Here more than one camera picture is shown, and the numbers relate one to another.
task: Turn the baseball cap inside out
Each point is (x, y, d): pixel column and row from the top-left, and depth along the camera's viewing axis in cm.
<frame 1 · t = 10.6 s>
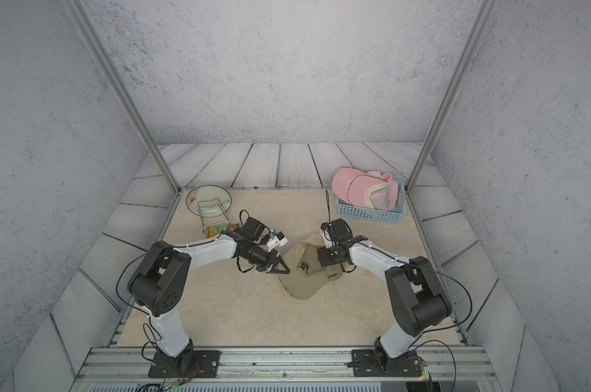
left hand: (289, 273, 84), fingers closed
right hand: (326, 255, 92), fingers open
beige baseball cap: (306, 277, 90), point 4 cm above the table
pink baseball cap: (340, 179, 112), point 12 cm above the table
pink baseball cap 2: (373, 192, 113), point 8 cm above the table
light blue plastic basket: (393, 216, 105), point 7 cm above the table

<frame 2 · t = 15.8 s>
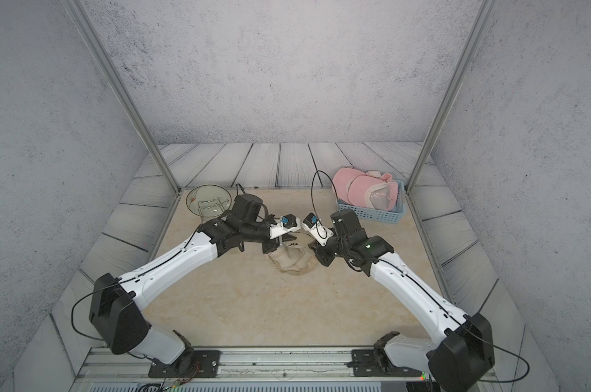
left hand: (295, 234, 76), fingers closed
right hand: (312, 244, 76), fingers closed
beige baseball cap: (292, 258, 90), point 8 cm above the table
the other named things where they were.

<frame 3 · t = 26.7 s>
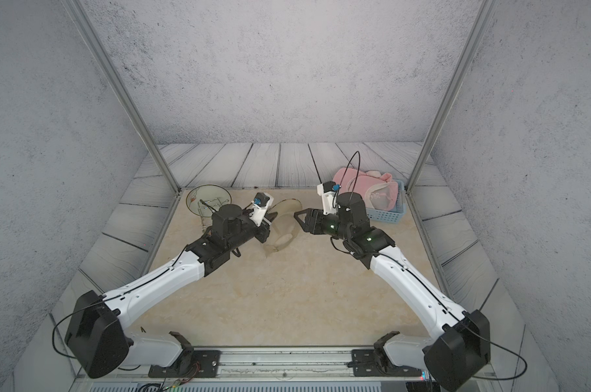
left hand: (278, 213, 77), fingers closed
right hand: (298, 216, 71), fingers open
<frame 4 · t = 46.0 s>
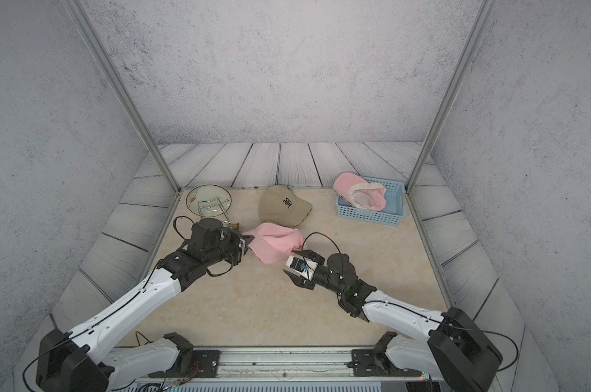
left hand: (260, 235, 76), fingers closed
right hand: (293, 258, 76), fingers open
beige baseball cap: (278, 204, 110), point 6 cm above the table
pink baseball cap: (273, 242, 81), point 20 cm above the table
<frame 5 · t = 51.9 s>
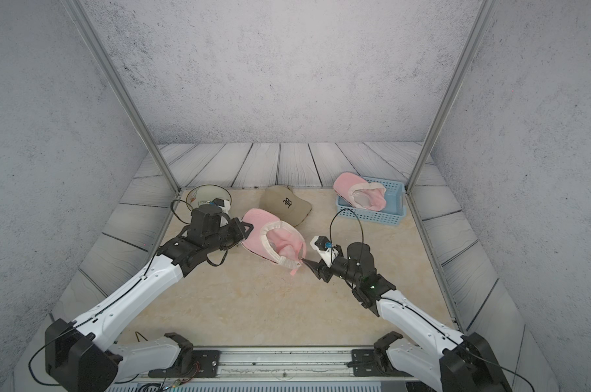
left hand: (257, 226, 77), fingers closed
right hand: (310, 252, 77), fingers open
pink baseball cap: (274, 240, 93), point 10 cm above the table
